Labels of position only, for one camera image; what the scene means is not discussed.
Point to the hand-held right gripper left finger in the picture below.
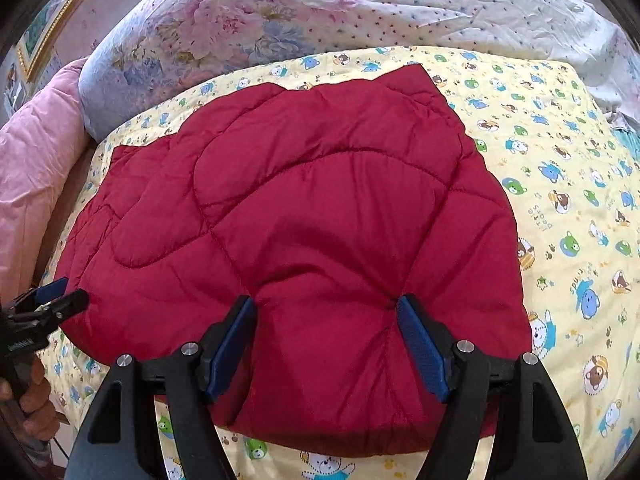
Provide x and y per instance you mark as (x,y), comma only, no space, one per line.
(227,345)

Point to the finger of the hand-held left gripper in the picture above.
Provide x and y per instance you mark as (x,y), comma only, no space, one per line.
(65,305)
(47,292)

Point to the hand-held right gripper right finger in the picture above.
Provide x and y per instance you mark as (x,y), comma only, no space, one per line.
(422,347)

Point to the red quilted padded jacket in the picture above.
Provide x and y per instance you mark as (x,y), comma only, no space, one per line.
(300,220)

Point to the person's left hand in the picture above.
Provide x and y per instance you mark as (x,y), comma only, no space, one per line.
(40,410)

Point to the pink fleece blanket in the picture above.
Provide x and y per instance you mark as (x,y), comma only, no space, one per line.
(35,160)

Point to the yellow bear print bed sheet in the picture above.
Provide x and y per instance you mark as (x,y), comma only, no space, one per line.
(565,175)

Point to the gold framed landscape painting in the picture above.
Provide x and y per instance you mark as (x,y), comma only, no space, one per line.
(45,25)

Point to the floral print quilt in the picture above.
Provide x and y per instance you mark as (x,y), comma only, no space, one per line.
(350,5)

